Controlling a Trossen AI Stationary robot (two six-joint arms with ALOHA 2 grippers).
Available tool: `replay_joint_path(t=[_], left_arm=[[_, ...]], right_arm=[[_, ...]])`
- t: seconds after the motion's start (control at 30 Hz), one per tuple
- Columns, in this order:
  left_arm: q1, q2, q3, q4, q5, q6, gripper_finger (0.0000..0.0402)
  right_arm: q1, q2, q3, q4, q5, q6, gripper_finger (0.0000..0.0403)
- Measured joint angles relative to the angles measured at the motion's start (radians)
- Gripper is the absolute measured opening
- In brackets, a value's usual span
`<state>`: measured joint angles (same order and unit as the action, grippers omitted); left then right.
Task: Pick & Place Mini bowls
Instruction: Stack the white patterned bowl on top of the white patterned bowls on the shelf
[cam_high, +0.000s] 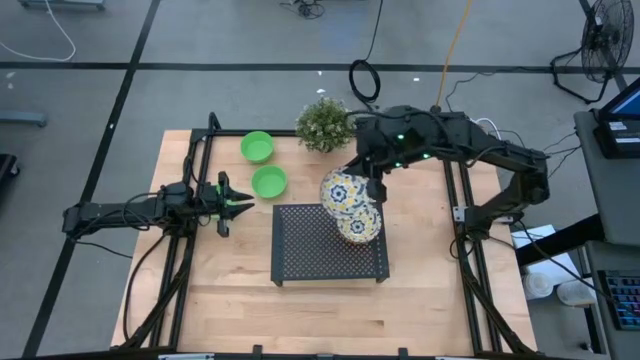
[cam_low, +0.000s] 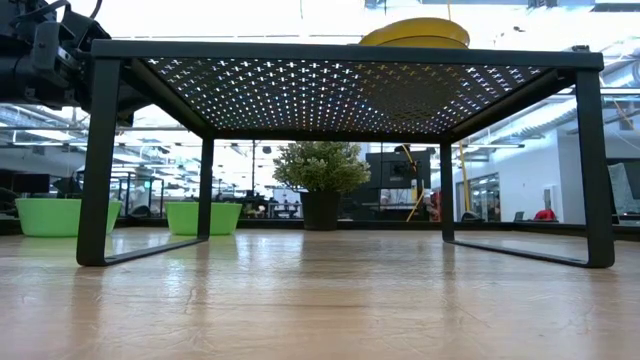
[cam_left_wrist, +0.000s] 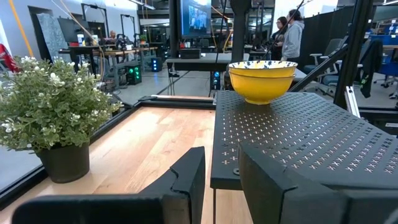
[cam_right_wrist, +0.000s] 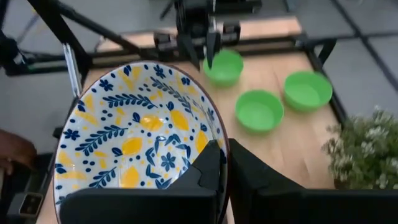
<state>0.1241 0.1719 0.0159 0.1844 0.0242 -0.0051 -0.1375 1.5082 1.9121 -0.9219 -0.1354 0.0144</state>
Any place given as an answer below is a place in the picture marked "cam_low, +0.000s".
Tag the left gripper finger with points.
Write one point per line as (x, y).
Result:
(127, 107)

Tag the green mini bowl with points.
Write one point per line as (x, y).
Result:
(182, 218)
(45, 217)

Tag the yellow patterned mini bowl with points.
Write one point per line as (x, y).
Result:
(395, 35)
(425, 44)
(415, 22)

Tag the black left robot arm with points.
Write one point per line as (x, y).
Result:
(10, 80)

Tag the artificial plant in black pot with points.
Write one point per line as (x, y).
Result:
(320, 210)

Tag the black perforated metal shelf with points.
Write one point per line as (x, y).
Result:
(345, 52)

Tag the large black display screen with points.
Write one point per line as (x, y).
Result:
(395, 170)

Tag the red cloth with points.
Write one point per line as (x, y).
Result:
(545, 216)

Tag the grey leaning panel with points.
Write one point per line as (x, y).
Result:
(625, 182)

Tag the black aluminium table frame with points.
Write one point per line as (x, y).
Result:
(265, 224)

